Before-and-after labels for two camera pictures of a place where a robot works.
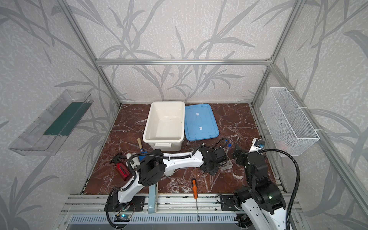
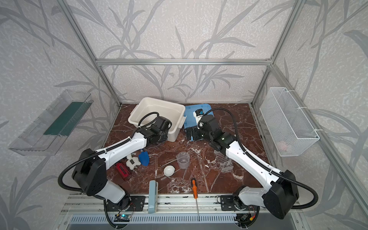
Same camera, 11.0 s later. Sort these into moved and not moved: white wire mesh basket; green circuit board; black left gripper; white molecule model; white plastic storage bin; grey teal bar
Moved: black left gripper; white plastic storage bin
Not moved: white wire mesh basket; grey teal bar; white molecule model; green circuit board
